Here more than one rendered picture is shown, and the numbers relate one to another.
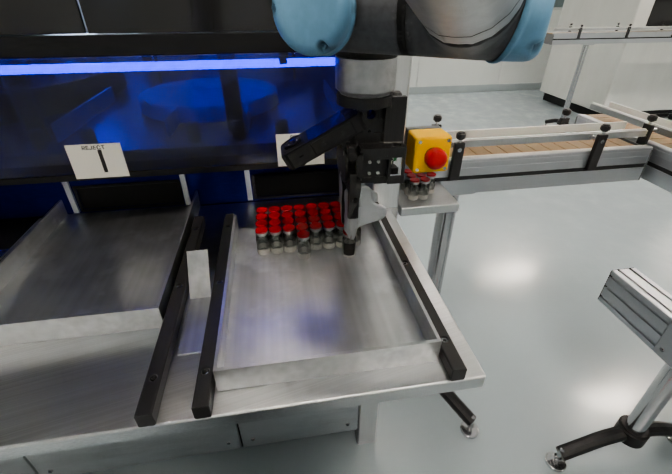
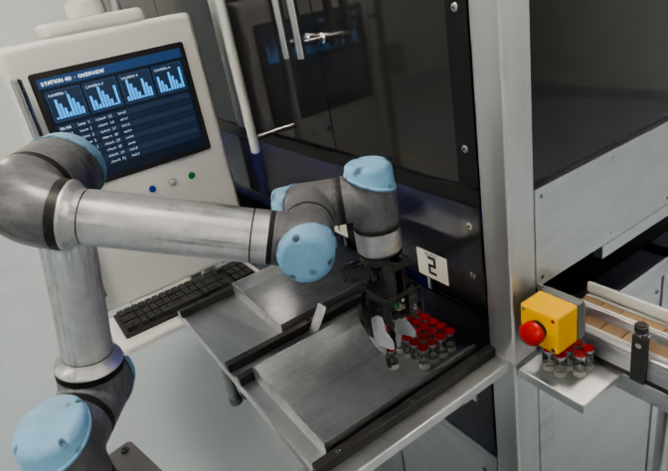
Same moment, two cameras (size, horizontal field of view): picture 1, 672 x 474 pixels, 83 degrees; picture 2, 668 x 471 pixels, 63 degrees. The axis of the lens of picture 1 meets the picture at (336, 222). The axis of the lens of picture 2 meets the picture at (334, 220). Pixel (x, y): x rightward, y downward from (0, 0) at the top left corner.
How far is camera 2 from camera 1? 0.83 m
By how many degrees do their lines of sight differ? 61
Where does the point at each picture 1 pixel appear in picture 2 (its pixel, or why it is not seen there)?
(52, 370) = (241, 326)
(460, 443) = not seen: outside the picture
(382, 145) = (381, 292)
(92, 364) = (250, 334)
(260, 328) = (303, 370)
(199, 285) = (314, 327)
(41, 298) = (275, 290)
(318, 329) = (318, 392)
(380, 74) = (363, 244)
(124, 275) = (309, 299)
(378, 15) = not seen: hidden behind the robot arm
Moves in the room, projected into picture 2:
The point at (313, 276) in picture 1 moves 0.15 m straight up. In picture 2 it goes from (367, 366) to (355, 301)
